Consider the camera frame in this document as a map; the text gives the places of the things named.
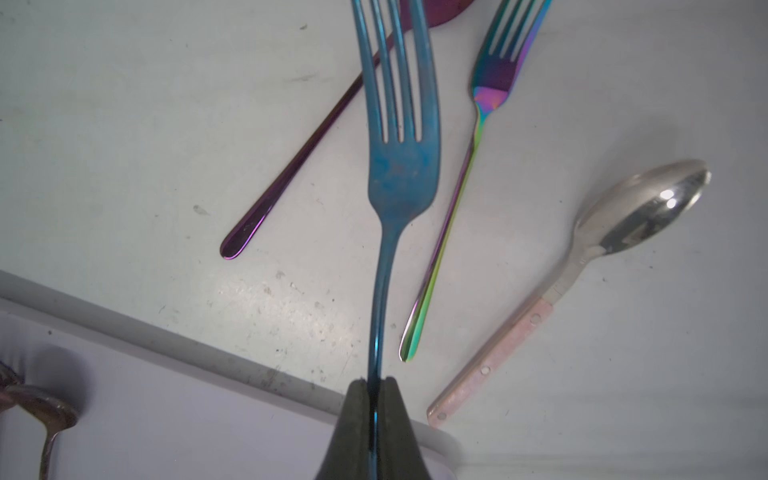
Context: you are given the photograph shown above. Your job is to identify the rainbow fork green handle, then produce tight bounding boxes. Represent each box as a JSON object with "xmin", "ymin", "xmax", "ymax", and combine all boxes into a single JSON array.
[{"xmin": 399, "ymin": 0, "xmax": 551, "ymax": 362}]

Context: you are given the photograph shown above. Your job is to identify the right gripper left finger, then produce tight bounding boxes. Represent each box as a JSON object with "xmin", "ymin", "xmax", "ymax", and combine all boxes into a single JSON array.
[{"xmin": 316, "ymin": 379, "xmax": 371, "ymax": 480}]

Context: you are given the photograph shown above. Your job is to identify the blue fork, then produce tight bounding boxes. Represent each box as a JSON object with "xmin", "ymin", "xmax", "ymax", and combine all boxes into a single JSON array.
[{"xmin": 352, "ymin": 1, "xmax": 441, "ymax": 479}]

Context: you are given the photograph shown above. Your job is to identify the dark purple spoon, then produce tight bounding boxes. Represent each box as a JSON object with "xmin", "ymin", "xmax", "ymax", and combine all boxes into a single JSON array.
[{"xmin": 2, "ymin": 385, "xmax": 79, "ymax": 480}]

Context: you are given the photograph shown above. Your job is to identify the purple magenta spoon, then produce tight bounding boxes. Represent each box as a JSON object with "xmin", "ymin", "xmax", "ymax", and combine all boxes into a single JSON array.
[{"xmin": 219, "ymin": 0, "xmax": 473, "ymax": 260}]

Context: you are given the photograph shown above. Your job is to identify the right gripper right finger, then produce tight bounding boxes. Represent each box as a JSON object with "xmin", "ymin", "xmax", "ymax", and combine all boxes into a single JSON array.
[{"xmin": 377, "ymin": 377, "xmax": 431, "ymax": 480}]

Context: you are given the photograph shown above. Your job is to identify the lilac rectangular placemat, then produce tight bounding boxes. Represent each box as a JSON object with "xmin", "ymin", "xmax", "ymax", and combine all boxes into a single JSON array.
[{"xmin": 0, "ymin": 269, "xmax": 463, "ymax": 480}]

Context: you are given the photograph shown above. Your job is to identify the silver spoon pink handle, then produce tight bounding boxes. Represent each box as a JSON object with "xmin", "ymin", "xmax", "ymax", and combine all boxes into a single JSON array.
[{"xmin": 427, "ymin": 159, "xmax": 711, "ymax": 428}]

